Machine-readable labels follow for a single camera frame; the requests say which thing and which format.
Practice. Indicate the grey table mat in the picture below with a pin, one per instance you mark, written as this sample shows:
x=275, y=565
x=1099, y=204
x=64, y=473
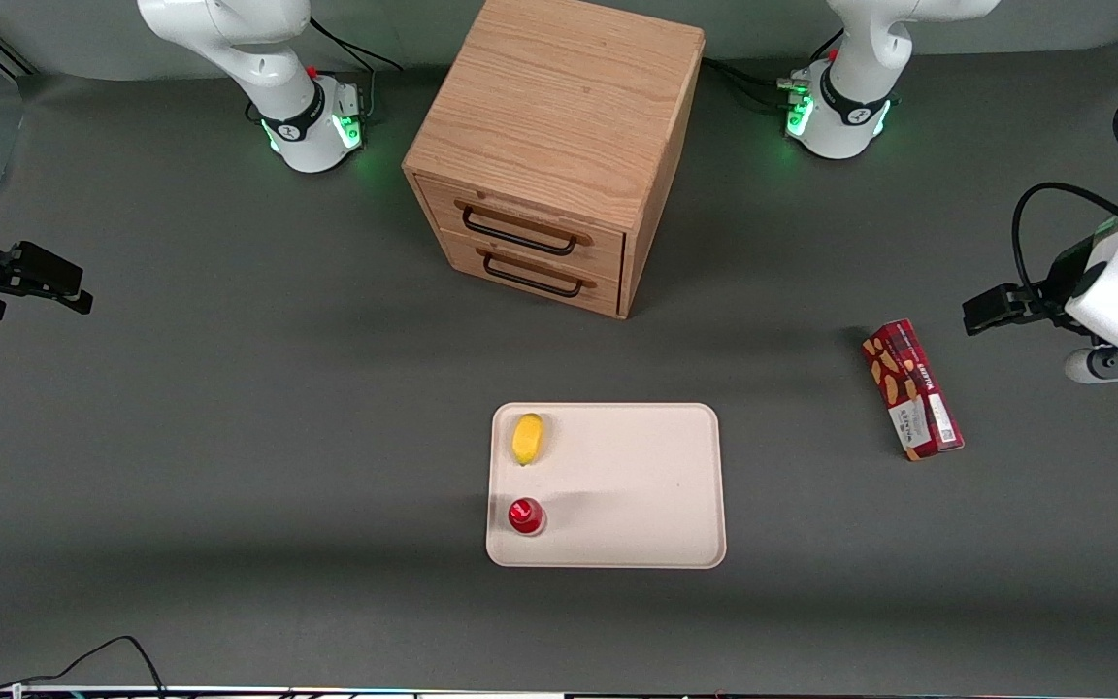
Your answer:
x=229, y=437

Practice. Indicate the red cookie box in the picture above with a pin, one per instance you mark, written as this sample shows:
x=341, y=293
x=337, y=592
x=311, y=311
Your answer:
x=908, y=388

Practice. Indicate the wooden two-drawer cabinet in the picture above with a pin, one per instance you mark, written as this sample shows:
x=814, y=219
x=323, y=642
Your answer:
x=559, y=97

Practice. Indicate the small red can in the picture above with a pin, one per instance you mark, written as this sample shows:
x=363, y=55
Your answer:
x=525, y=515

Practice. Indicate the yellow lemon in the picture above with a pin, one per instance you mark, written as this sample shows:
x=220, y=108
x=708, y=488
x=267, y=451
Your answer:
x=527, y=439

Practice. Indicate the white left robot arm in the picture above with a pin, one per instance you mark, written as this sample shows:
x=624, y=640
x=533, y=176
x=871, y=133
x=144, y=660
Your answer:
x=850, y=97

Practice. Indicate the beige plastic tray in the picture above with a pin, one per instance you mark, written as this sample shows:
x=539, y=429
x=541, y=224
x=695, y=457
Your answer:
x=617, y=485

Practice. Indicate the wooden drawer front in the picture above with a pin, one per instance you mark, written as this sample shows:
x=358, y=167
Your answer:
x=608, y=296
x=608, y=254

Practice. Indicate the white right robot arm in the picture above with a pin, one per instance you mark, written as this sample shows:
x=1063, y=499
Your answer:
x=258, y=58

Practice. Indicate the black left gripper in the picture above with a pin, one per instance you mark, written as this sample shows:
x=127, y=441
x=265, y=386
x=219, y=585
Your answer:
x=1041, y=300

